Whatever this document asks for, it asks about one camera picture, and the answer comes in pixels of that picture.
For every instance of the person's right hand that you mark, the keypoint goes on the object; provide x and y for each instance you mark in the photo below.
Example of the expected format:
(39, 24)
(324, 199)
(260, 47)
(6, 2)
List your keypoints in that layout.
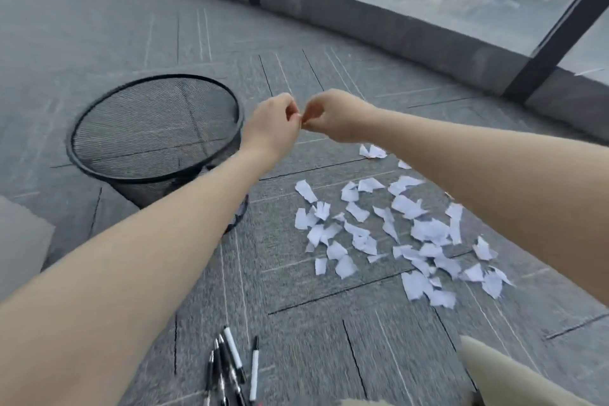
(345, 116)

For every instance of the person's left hand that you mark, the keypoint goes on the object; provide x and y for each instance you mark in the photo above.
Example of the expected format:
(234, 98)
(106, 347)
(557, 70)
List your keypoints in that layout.
(266, 129)

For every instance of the person's right fingers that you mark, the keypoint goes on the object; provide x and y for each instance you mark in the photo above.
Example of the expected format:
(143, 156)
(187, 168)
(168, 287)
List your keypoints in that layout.
(313, 111)

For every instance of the person's left fingers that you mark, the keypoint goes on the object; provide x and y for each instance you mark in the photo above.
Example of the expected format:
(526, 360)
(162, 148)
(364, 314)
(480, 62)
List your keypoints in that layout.
(291, 108)

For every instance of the person's right forearm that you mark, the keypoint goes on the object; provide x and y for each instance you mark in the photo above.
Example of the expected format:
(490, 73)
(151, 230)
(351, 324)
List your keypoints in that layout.
(499, 182)

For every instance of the person's left forearm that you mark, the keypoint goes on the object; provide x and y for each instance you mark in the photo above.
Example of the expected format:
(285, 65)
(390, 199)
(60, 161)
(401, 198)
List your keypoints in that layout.
(123, 277)

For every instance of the black mesh wastebasket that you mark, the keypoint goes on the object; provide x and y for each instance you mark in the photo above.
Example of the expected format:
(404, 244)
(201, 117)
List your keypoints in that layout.
(152, 129)

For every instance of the pile of torn white paper scraps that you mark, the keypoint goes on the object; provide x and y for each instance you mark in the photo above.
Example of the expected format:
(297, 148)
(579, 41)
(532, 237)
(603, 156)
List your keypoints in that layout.
(418, 229)

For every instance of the thick white marker black cap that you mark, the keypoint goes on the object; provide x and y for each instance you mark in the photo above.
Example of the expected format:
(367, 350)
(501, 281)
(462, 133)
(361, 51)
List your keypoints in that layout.
(234, 353)

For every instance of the slim white pen black cap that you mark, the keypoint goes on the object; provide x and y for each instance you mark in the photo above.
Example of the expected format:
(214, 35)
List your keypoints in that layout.
(254, 367)

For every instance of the person's beige trouser leg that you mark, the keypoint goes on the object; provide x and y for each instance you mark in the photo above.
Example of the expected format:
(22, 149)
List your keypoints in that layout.
(518, 379)

